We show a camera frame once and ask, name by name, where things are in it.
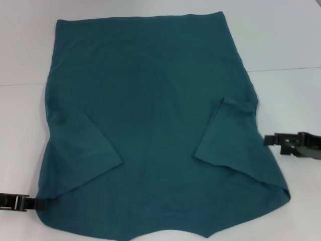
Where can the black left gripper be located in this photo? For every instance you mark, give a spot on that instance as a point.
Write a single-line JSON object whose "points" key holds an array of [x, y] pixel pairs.
{"points": [[8, 200]]}

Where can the teal blue shirt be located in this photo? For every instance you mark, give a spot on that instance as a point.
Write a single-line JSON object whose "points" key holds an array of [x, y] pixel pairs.
{"points": [[150, 113]]}

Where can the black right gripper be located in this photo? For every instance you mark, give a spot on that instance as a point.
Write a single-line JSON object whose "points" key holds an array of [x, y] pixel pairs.
{"points": [[311, 148]]}

